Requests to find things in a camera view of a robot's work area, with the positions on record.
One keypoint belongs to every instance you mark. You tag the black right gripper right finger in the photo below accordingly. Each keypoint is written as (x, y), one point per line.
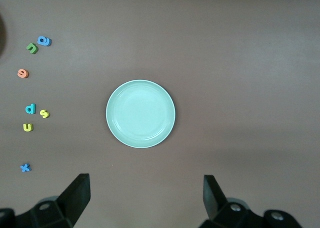
(225, 213)

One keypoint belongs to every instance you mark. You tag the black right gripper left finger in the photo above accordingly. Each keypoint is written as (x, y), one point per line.
(62, 208)

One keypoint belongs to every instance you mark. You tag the yellow foam letter n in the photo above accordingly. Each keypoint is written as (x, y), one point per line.
(28, 128)

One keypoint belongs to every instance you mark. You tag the yellow foam letter s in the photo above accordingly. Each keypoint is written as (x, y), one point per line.
(44, 113)

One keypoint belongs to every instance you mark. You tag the teal foam letter p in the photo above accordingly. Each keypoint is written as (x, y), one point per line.
(30, 109)

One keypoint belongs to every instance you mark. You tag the blue foam letter x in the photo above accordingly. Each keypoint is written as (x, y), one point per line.
(25, 167)

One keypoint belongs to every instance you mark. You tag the green round plate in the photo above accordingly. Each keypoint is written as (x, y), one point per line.
(140, 114)

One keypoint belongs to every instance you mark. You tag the orange foam letter e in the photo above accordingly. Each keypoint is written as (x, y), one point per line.
(23, 73)

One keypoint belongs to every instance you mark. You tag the green foam letter u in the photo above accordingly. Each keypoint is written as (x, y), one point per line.
(32, 47)

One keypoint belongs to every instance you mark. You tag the blue foam letter a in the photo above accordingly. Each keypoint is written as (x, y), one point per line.
(44, 41)

